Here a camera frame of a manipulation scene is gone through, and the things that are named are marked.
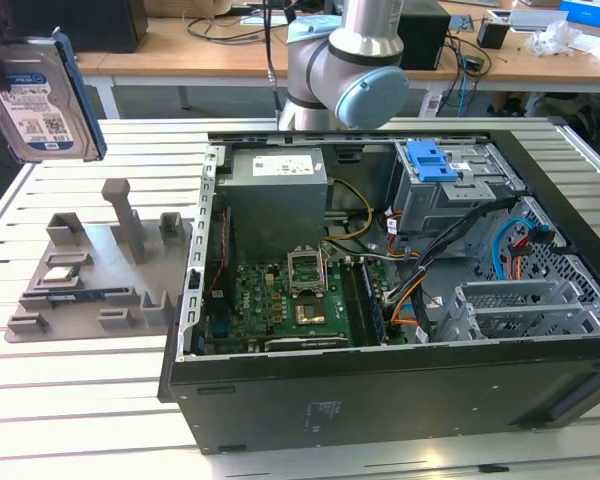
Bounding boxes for hard disk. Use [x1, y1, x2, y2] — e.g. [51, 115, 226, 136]
[0, 27, 107, 165]

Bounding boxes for blue data wire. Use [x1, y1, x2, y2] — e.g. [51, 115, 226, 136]
[494, 214, 551, 281]

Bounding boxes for metal disk bay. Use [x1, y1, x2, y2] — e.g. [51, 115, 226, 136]
[429, 277, 600, 344]

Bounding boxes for large black box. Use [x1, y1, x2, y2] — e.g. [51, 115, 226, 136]
[0, 0, 149, 54]

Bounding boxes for wooden desk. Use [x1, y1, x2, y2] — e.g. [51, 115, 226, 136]
[72, 0, 600, 121]

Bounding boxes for silver CPU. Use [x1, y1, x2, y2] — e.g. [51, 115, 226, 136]
[42, 267, 81, 286]

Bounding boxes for grey parts rack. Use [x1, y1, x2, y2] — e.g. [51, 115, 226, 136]
[4, 178, 194, 346]

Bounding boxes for blue RAM stick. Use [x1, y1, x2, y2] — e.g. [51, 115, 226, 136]
[22, 289, 104, 304]

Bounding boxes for grey power supply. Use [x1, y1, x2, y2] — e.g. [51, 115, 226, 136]
[217, 147, 329, 251]

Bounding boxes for green motherboard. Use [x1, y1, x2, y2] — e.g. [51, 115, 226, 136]
[199, 239, 381, 354]

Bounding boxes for metal socket cover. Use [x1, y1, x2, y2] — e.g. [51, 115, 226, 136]
[285, 244, 327, 297]

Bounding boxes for CPU socket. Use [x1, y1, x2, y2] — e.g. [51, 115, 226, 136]
[293, 297, 331, 331]

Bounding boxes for black computer tower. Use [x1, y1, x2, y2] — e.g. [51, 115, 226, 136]
[399, 0, 452, 71]

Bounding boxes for black RAM slot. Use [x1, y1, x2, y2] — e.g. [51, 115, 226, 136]
[340, 257, 366, 347]

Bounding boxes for white power strip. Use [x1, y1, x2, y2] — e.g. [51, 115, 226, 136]
[422, 92, 444, 119]

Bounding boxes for blue plastic latch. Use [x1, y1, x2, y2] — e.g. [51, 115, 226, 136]
[407, 141, 474, 184]

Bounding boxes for RAM stick in slot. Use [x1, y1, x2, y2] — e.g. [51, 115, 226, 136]
[360, 259, 385, 345]

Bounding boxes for metal drive cage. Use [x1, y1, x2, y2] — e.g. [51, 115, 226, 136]
[387, 139, 526, 236]

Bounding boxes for black PC case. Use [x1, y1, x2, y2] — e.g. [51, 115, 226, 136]
[157, 128, 600, 456]

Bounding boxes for flat grey box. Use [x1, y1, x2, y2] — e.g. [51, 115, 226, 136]
[509, 8, 569, 34]

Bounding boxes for crumpled clear plastic bag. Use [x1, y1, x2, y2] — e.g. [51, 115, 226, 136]
[524, 19, 589, 56]

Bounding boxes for blue cardboard box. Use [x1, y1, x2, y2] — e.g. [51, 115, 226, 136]
[559, 0, 600, 25]

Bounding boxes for yellow black wires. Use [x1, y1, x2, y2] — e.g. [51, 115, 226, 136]
[327, 177, 374, 241]

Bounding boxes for black cable bundle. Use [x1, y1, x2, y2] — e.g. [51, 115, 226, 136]
[379, 197, 524, 306]

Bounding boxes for coloured power wire black plug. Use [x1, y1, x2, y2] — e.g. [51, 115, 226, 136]
[507, 227, 569, 284]

